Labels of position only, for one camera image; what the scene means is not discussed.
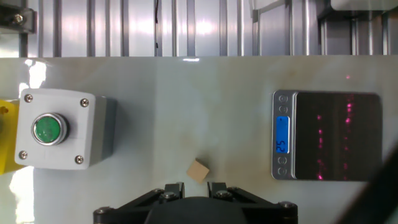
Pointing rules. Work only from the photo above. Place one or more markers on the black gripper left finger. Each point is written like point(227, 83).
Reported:
point(172, 190)

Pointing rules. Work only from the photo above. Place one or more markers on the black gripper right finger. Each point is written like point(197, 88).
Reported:
point(217, 190)

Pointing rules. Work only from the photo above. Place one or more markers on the small wooden block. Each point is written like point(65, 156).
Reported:
point(198, 171)

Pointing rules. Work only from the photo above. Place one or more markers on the white box with green button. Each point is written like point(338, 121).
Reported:
point(81, 130)

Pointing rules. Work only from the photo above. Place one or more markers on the yellow box with green button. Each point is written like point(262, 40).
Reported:
point(7, 143)

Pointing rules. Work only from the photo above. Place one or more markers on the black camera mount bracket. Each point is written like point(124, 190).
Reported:
point(18, 19)

